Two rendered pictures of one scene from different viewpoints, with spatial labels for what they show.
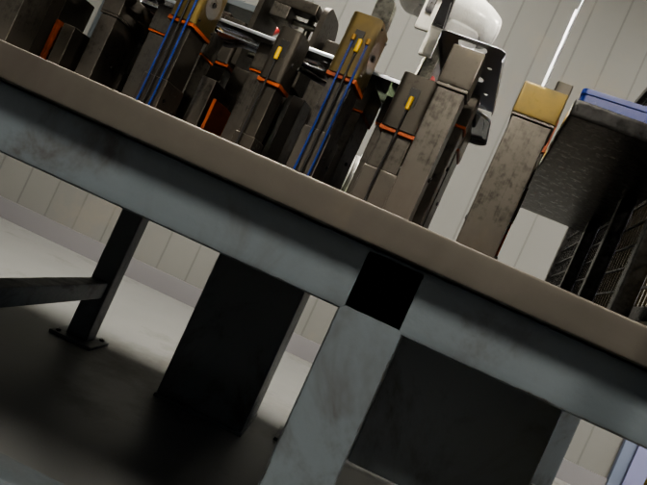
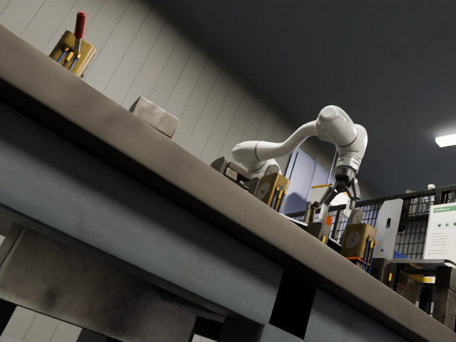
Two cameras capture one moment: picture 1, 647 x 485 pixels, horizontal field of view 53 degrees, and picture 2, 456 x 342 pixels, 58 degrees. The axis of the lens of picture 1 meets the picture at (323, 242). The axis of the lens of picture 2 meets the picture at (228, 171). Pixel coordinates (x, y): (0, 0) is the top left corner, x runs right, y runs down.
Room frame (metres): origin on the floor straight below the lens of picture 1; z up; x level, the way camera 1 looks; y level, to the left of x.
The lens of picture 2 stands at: (0.45, 1.20, 0.53)
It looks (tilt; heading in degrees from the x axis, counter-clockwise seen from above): 23 degrees up; 324
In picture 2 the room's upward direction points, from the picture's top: 21 degrees clockwise
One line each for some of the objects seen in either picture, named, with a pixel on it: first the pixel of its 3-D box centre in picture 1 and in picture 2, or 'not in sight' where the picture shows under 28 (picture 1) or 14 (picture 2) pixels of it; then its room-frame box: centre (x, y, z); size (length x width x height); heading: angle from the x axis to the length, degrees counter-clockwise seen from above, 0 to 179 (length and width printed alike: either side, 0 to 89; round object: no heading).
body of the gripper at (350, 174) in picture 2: not in sight; (343, 181); (1.35, -0.02, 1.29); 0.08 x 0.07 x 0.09; 167
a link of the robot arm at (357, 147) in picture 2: not in sight; (351, 141); (1.35, 0.00, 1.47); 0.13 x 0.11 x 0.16; 97
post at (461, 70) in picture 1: (429, 142); (443, 315); (0.95, -0.08, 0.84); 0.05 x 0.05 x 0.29; 77
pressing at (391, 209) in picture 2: (553, 63); (384, 236); (1.28, -0.27, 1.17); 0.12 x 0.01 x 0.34; 167
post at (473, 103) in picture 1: (433, 168); (391, 310); (1.12, -0.12, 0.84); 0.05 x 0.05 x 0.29; 77
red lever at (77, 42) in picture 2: not in sight; (77, 45); (1.34, 1.07, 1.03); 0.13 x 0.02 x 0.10; 147
